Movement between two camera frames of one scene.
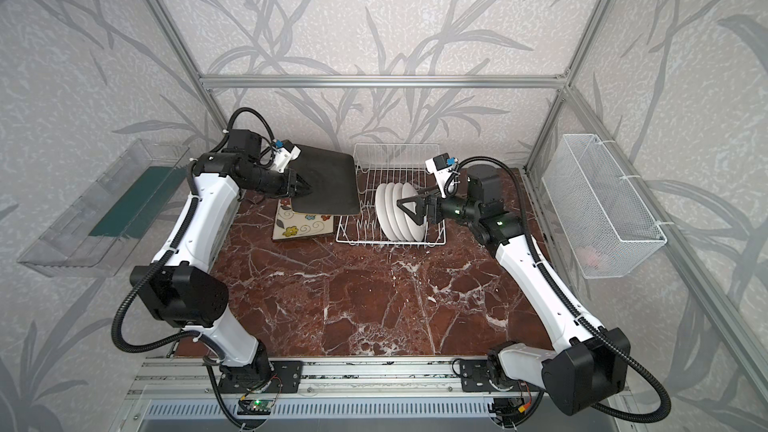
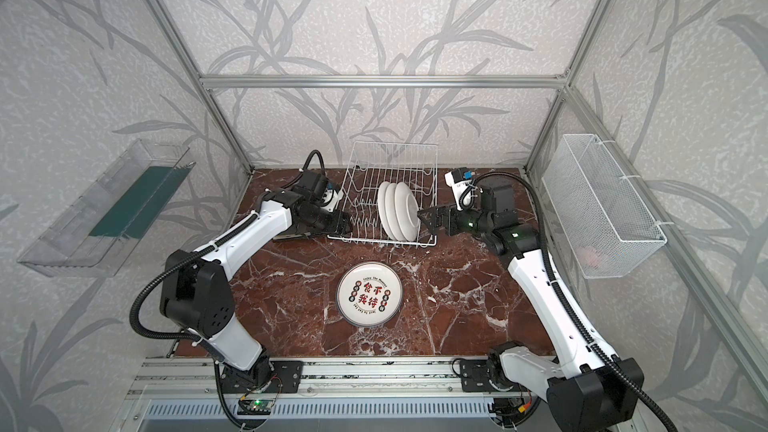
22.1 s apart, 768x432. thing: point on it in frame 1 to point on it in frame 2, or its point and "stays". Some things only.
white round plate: [382, 210] to [369, 294]
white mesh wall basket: [607, 225] stays
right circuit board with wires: [509, 409] stays
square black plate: [331, 176] to [295, 231]
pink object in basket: [588, 258] stays
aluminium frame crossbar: [383, 81] stays
